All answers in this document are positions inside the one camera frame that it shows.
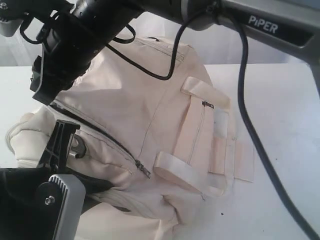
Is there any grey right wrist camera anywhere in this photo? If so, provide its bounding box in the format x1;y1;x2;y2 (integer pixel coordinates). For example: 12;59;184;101
0;0;71;38

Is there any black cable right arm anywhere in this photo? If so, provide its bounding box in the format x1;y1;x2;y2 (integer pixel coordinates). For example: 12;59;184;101
107;7;320;240

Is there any cream duffel bag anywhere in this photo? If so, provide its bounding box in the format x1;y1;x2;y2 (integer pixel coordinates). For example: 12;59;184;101
6;44;254;240

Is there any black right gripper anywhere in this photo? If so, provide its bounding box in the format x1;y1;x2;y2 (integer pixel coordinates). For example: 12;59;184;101
29;12;140;104

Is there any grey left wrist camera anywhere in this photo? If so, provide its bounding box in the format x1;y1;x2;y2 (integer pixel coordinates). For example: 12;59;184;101
36;174;86;240

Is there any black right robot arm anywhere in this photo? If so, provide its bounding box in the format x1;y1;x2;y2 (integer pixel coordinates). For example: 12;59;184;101
30;0;320;105

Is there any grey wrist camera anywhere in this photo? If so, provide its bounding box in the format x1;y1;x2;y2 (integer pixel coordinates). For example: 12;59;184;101
0;0;71;38
36;174;86;240

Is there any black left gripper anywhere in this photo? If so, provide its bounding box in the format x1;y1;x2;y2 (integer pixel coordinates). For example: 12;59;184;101
0;119;113;240

